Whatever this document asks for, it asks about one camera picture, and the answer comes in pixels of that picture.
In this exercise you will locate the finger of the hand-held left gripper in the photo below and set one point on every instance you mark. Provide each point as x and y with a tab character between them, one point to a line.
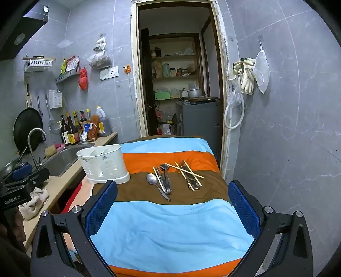
38	178
22	170

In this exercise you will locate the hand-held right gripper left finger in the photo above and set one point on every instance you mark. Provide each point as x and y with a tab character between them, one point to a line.
102	207

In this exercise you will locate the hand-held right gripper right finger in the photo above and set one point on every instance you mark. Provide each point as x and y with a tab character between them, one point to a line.
243	207

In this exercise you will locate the white plastic utensil holder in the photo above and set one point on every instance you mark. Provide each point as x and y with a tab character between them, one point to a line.
101	162

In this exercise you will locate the round metal spoon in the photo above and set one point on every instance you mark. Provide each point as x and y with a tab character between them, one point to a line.
151	178

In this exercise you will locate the dark metal knife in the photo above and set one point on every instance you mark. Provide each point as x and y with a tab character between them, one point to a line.
190	181

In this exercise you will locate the metal fork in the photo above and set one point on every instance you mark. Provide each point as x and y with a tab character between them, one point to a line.
163	184

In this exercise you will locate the person's left forearm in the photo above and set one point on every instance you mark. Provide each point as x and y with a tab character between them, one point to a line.
10	239

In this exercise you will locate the beige rag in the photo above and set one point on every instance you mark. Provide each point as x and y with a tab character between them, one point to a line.
33	203

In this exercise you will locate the beige kitchen counter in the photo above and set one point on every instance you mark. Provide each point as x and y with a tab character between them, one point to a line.
61	183

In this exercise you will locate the metal faucet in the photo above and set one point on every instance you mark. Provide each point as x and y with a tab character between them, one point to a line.
30	143

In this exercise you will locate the yellow sponge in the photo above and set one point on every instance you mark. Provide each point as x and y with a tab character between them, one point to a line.
50	151

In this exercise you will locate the steel sink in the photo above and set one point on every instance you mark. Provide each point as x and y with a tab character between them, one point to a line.
64	159

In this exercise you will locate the pink cloth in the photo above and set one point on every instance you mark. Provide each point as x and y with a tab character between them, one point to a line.
60	146

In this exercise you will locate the black frying pan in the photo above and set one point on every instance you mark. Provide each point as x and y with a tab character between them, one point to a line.
25	125

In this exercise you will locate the dark pump bottle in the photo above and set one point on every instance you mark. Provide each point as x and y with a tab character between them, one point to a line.
64	134

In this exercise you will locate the hanging metal strainer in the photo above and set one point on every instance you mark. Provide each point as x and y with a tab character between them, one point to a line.
54	127

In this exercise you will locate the dark soy sauce bottle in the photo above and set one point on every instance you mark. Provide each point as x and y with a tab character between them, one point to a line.
72	133

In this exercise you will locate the small white blue packet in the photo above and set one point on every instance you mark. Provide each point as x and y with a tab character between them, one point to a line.
84	136

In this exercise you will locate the striped blue orange brown blanket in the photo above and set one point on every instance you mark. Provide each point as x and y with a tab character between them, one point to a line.
165	229

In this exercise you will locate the yellow capped sauce bottle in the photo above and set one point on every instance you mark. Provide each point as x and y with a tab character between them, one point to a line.
77	122

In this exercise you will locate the hanging metal ladle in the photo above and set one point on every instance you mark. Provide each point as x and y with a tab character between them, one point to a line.
39	104

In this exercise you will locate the red capped sauce bottle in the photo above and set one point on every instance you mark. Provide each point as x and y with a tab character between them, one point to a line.
83	119

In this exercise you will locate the orange seasoning packet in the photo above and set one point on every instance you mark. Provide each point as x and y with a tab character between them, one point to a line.
94	129

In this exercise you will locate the wooden spatula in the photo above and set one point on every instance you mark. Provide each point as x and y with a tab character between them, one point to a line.
28	93

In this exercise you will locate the large cooking oil jug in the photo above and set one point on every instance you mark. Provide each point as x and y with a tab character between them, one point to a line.
104	125

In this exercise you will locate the grey fridge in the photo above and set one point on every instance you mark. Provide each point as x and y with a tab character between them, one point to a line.
199	119

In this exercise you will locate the red plastic bag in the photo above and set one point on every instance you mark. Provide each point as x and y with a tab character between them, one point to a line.
83	80

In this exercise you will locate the yellow snack packet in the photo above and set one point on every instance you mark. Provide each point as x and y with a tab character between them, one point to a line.
63	66

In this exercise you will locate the clear plastic bag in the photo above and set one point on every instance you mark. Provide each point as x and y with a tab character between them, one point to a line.
234	96

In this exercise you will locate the red snack packet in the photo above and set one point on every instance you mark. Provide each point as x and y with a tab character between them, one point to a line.
72	63

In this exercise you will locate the metal pot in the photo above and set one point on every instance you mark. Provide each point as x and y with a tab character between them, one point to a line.
194	93

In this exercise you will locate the green box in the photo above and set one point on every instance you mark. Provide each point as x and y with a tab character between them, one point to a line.
162	96

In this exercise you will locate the cream rubber gloves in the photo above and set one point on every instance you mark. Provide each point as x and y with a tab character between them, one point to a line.
247	77

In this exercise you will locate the black range hood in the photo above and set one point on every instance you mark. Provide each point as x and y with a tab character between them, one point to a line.
18	40

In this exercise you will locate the hanging bag with dark contents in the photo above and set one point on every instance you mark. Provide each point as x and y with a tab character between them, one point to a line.
99	60

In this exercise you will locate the white mesh bag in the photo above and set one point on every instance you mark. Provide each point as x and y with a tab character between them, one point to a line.
262	72

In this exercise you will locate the orange plug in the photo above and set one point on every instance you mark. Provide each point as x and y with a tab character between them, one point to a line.
127	69

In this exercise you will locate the green thermos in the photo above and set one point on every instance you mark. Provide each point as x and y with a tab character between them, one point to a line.
166	70

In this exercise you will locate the wooden shelf unit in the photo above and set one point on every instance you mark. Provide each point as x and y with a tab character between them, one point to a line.
175	56

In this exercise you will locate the white wall box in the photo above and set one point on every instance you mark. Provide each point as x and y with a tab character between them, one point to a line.
55	99

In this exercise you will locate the grey wall shelf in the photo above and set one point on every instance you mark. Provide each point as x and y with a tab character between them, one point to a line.
68	76

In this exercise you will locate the white basket wall shelf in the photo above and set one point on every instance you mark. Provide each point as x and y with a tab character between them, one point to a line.
37	65

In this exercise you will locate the white wall socket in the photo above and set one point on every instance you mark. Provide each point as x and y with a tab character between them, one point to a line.
109	73

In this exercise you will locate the white door frame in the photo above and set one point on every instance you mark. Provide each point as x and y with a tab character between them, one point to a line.
134	80

